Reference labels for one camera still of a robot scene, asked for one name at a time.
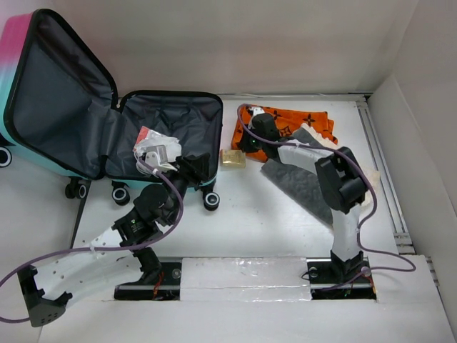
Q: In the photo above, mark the grey cream fleece blanket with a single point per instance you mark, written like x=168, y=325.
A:
x=299, y=184

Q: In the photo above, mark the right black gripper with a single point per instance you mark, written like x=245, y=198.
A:
x=244, y=145

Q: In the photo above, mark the clear packet with round pad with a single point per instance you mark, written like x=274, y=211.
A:
x=144, y=134

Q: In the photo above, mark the small gold box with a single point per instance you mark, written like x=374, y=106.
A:
x=233, y=158

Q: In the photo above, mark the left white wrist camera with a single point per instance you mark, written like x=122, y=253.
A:
x=155, y=157

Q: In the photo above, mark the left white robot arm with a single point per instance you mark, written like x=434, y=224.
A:
x=52, y=283

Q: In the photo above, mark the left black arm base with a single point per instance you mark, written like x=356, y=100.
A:
x=164, y=287

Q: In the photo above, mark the teal pink open suitcase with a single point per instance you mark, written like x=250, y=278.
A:
x=60, y=109

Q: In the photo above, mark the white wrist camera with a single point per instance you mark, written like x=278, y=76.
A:
x=155, y=157
x=256, y=110

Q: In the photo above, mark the white drawstring bag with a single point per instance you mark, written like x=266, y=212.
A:
x=173, y=148

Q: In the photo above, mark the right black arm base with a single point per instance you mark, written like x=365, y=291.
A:
x=326, y=284

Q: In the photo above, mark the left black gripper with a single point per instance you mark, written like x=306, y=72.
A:
x=193, y=168

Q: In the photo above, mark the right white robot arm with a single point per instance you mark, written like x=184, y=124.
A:
x=340, y=179

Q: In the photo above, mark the orange patterned towel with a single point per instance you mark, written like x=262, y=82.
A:
x=288, y=121

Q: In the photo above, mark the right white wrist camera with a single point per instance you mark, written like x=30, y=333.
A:
x=256, y=110

